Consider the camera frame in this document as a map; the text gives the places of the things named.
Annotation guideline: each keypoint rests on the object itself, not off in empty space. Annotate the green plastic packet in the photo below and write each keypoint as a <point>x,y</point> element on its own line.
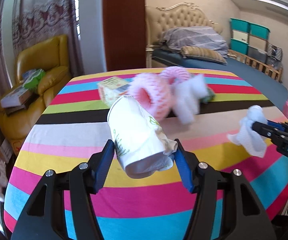
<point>34,78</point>

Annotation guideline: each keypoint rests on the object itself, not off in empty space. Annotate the stack of plastic storage boxes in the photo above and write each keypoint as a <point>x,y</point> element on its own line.
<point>241,33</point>

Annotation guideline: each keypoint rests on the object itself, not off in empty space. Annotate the books on armchair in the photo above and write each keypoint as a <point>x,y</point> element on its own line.
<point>15,96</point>

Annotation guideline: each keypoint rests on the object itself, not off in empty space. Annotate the brown wooden wardrobe panel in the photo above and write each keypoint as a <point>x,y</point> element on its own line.
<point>124,25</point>

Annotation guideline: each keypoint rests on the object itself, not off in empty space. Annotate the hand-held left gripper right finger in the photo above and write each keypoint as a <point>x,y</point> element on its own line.
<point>184,170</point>

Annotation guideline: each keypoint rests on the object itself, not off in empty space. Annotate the large pink foam fruit net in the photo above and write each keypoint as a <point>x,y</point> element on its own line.
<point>160,90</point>

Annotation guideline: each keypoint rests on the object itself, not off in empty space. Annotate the small pink foam fruit net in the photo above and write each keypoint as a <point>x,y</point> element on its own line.
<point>176,71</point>

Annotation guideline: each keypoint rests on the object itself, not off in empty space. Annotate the crushed white paper cup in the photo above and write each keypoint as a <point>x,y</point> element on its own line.
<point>134,140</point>

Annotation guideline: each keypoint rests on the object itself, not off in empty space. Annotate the beige tufted headboard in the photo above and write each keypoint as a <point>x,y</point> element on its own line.
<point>184,15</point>

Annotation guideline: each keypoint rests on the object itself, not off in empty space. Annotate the yellow cardboard box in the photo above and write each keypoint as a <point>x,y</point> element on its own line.
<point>111,87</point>

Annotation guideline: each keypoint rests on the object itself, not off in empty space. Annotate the striped colourful tablecloth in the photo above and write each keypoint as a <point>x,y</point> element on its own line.
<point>71,135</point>

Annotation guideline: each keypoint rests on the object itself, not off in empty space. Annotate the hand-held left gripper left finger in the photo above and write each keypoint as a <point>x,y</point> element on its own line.
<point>104,165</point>

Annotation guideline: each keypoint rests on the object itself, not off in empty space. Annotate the striped pillow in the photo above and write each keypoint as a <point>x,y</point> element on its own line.
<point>201,53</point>

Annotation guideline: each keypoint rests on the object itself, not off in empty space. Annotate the folded grey-blue quilt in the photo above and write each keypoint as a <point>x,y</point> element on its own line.
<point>196,38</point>

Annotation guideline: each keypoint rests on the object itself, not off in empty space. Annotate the bed with blue sheet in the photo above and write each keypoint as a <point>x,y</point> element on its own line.
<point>246,72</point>

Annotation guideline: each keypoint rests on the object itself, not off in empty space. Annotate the green white foam net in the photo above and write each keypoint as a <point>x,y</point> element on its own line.
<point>209,96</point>

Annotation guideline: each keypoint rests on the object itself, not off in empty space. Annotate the white tissue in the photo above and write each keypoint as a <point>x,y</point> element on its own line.
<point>246,135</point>

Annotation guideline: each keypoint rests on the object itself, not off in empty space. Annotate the wooden crib rail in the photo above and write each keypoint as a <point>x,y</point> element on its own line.
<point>259,66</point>

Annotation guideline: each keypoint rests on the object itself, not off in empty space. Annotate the brown flat book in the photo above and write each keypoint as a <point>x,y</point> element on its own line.
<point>19,108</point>

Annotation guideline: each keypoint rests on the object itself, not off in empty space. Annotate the yellow leather armchair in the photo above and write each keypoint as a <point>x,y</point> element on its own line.
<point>51,80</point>

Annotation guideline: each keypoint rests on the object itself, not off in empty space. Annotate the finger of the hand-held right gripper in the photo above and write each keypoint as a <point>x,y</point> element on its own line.
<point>276,124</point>
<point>266,130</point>

